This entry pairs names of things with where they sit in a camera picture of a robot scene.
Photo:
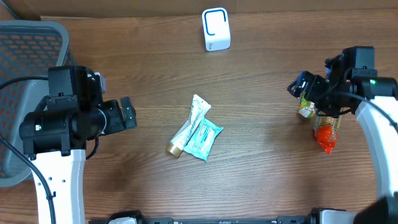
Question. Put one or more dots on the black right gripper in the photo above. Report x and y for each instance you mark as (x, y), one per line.
(300, 86)

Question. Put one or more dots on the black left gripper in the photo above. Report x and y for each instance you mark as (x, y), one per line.
(126, 112)

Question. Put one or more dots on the green tea packet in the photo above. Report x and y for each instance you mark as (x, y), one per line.
(306, 108)

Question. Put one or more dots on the orange spaghetti packet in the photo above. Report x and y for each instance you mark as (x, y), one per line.
(326, 131)

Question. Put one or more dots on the white tube gold cap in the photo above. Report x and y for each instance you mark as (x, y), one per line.
(198, 110)

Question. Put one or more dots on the teal snack packet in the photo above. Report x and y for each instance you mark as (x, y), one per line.
(201, 142)

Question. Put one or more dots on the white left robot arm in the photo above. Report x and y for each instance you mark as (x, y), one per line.
(55, 136)

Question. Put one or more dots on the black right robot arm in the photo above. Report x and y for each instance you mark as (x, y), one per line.
(352, 85)

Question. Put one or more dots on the white barcode scanner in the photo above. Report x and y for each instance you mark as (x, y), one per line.
(216, 29)

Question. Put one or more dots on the grey plastic mesh basket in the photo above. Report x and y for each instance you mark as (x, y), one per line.
(28, 50)

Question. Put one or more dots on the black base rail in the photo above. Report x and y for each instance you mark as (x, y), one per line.
(217, 221)

